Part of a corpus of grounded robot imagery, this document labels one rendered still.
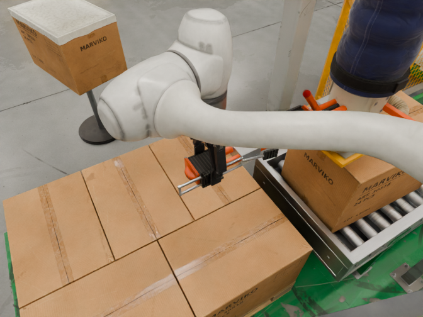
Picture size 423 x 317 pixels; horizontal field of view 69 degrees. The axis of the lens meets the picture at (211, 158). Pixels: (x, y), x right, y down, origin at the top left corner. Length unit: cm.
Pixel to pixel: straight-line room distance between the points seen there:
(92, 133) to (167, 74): 237
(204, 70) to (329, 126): 23
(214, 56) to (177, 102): 14
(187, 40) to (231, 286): 107
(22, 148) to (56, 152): 30
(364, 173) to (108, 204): 118
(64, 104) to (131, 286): 224
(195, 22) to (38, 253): 132
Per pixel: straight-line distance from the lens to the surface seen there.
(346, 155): 111
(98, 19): 217
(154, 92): 48
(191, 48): 57
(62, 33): 208
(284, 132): 45
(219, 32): 57
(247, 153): 87
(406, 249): 241
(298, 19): 226
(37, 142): 301
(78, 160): 270
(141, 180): 170
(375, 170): 134
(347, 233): 163
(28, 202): 184
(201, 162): 83
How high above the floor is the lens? 186
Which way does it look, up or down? 48 degrees down
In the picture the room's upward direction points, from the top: straight up
